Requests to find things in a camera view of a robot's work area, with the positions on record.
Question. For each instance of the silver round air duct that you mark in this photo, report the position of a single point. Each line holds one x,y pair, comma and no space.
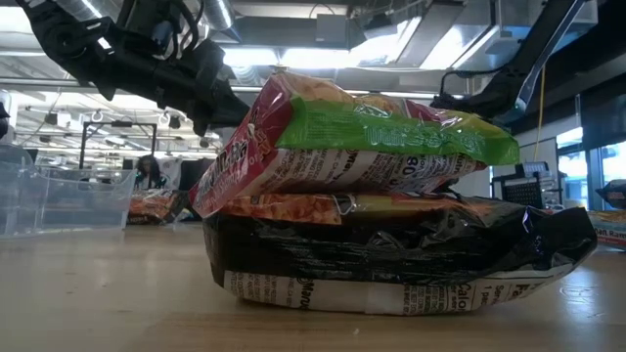
217,14
80,7

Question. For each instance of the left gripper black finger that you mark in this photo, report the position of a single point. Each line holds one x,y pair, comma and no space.
220,107

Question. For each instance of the dark red packets stack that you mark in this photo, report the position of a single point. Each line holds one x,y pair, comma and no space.
73,205

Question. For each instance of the black fire noodle pack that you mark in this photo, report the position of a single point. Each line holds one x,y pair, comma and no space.
367,249
613,193
156,205

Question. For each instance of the black monitor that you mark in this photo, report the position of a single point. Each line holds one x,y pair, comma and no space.
195,173

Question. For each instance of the yellow blue-edged ramen pack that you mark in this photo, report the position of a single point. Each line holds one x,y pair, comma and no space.
611,227

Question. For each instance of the ceiling light panel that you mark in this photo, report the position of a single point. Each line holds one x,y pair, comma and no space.
293,57

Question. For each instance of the black mesh cart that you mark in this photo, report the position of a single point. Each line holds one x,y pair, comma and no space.
525,193

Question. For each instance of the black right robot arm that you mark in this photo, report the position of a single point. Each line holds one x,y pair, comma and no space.
543,49

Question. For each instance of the person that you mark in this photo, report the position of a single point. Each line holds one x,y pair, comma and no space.
148,171

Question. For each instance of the rectangular metal ceiling duct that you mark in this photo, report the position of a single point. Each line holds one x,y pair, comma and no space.
430,34

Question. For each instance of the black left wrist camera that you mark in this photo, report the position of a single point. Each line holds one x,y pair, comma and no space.
147,19

